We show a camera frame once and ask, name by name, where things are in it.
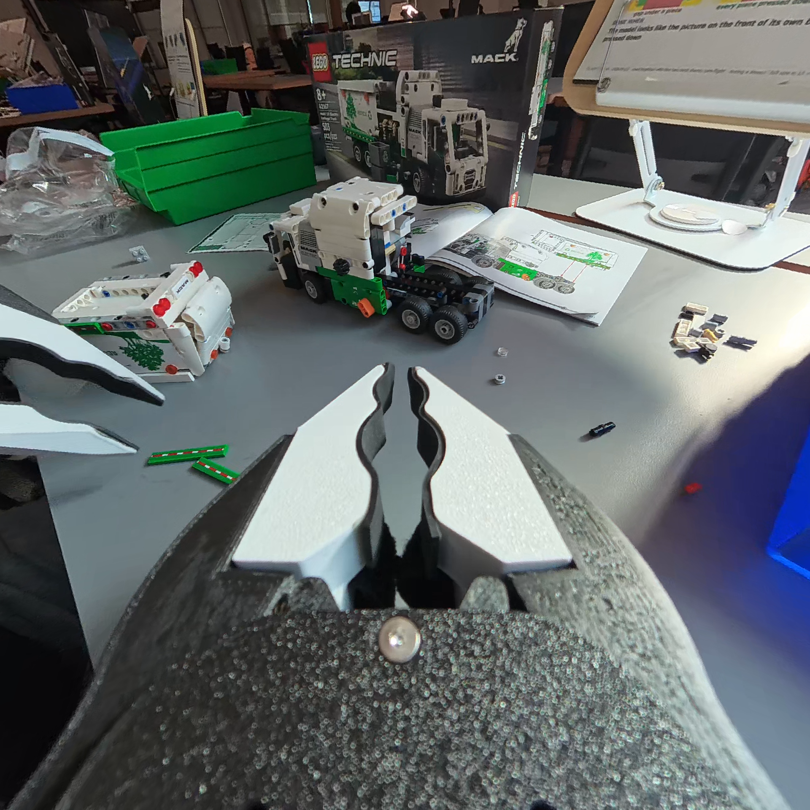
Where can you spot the small blue storage crate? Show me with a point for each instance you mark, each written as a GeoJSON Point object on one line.
{"type": "Point", "coordinates": [38, 98]}

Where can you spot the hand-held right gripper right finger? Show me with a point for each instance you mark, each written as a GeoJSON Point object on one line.
{"type": "Point", "coordinates": [493, 506]}

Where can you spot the white green lego truck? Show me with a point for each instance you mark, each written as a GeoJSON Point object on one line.
{"type": "Point", "coordinates": [342, 221]}

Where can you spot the white document stand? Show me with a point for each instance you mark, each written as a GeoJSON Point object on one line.
{"type": "Point", "coordinates": [696, 247]}

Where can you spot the green striped lego tile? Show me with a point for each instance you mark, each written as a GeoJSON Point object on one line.
{"type": "Point", "coordinates": [218, 471]}
{"type": "Point", "coordinates": [190, 454]}

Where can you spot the white lego container body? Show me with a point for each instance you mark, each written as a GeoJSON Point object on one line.
{"type": "Point", "coordinates": [190, 316]}

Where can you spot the clear plastic bags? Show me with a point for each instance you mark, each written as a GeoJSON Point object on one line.
{"type": "Point", "coordinates": [57, 190]}

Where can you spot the pile of small lego pieces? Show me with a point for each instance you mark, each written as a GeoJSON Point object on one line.
{"type": "Point", "coordinates": [690, 332]}

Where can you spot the wooden clipboard with paper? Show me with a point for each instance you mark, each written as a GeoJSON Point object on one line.
{"type": "Point", "coordinates": [696, 76]}

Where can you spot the white roll-up banner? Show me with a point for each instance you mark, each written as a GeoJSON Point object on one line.
{"type": "Point", "coordinates": [174, 63]}

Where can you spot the lego sticker sheet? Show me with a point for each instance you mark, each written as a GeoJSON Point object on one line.
{"type": "Point", "coordinates": [240, 234]}

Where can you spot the light grey lego plate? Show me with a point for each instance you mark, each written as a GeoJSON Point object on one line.
{"type": "Point", "coordinates": [140, 254]}

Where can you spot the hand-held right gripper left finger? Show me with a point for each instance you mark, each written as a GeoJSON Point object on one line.
{"type": "Point", "coordinates": [304, 506]}

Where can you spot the black lego pin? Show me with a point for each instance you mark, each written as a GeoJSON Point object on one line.
{"type": "Point", "coordinates": [603, 429]}

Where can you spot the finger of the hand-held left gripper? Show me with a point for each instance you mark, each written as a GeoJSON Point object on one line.
{"type": "Point", "coordinates": [57, 335]}
{"type": "Point", "coordinates": [50, 433]}

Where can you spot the lego truck set box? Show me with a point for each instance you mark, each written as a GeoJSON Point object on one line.
{"type": "Point", "coordinates": [443, 95]}

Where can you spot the green storage bin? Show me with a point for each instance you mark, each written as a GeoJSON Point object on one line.
{"type": "Point", "coordinates": [209, 164]}

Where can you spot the lego instruction booklet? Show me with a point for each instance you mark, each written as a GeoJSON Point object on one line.
{"type": "Point", "coordinates": [557, 266]}

